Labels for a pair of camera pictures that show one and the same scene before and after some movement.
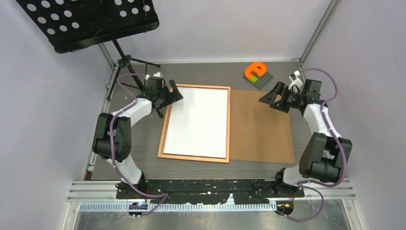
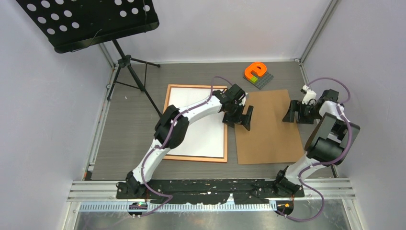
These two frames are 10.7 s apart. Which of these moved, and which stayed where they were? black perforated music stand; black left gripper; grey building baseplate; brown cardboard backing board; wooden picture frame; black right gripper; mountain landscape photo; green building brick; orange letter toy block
Moved: black left gripper; wooden picture frame; black right gripper
Stayed: orange letter toy block; grey building baseplate; mountain landscape photo; black perforated music stand; brown cardboard backing board; green building brick
